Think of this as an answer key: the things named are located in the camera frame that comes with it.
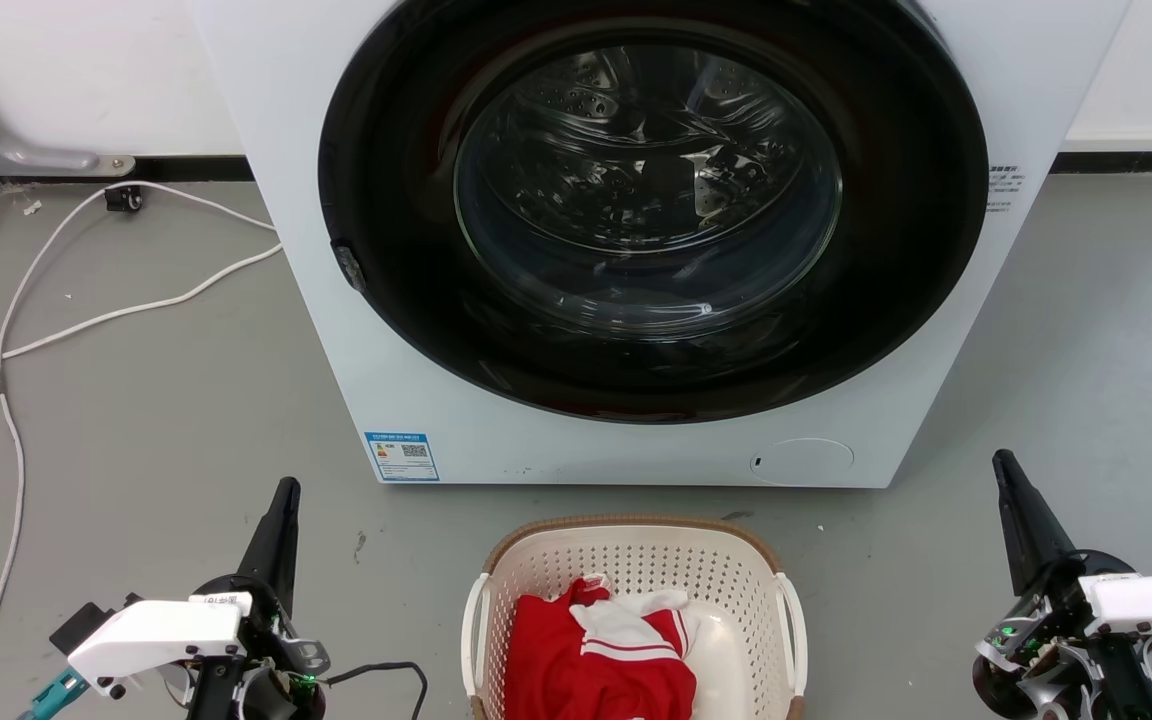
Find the thin white floor cable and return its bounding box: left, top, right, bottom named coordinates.
left=0, top=181, right=279, bottom=720

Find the blue energy label sticker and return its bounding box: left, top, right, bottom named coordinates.
left=364, top=431, right=440, bottom=483

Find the round white filter cover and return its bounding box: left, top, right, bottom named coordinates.
left=748, top=437, right=855, bottom=487

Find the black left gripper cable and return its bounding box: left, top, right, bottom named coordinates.
left=320, top=661, right=430, bottom=720

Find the thick white floor cable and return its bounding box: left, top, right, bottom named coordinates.
left=0, top=243, right=284, bottom=384

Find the white front-load washing machine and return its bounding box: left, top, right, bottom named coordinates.
left=183, top=0, right=1134, bottom=490

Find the red garment with white stripes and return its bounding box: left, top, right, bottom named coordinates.
left=503, top=577, right=699, bottom=720

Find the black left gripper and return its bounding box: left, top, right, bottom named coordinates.
left=190, top=477, right=332, bottom=720

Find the teal cable connector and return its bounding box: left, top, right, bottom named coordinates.
left=18, top=668, right=90, bottom=720

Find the cream perforated laundry basket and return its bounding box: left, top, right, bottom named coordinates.
left=460, top=515, right=809, bottom=720

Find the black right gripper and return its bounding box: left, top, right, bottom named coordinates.
left=972, top=449, right=1152, bottom=720

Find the black round washer door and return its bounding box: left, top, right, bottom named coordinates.
left=318, top=0, right=990, bottom=425

